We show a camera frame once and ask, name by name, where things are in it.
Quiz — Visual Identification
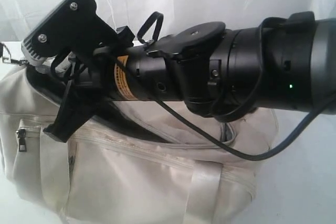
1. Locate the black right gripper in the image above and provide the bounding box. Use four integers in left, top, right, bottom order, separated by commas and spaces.
43, 26, 135, 141

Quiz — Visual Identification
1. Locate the cream fabric duffel bag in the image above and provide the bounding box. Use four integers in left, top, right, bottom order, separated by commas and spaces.
0, 50, 279, 224

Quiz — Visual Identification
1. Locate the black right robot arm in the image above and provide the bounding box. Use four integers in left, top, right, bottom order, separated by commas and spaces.
46, 12, 335, 142

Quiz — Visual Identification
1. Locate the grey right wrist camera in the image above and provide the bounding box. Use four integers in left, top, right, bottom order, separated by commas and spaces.
22, 0, 119, 66

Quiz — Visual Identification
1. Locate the black right camera cable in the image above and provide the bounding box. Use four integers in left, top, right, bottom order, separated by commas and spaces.
51, 11, 336, 162

